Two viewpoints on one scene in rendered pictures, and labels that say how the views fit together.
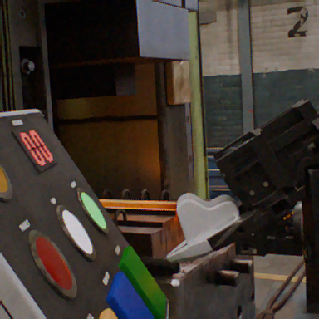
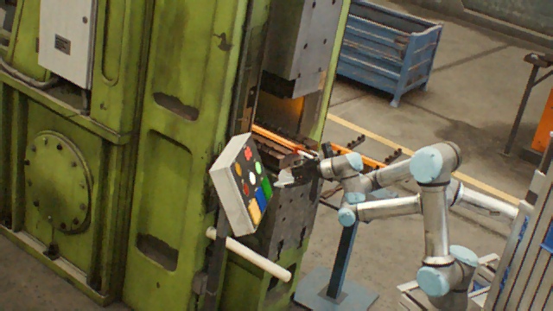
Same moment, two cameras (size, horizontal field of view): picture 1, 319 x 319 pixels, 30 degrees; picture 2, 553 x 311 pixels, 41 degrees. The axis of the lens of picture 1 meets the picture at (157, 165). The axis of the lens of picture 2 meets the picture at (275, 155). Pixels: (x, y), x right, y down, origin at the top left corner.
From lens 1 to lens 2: 235 cm
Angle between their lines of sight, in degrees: 19
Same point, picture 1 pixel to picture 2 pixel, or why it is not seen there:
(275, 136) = (308, 164)
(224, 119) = not seen: outside the picture
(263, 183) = (300, 176)
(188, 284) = not seen: hidden behind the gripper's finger
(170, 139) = (308, 104)
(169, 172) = (303, 119)
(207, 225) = (284, 180)
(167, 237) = (287, 159)
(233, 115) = not seen: outside the picture
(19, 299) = (239, 197)
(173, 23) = (311, 80)
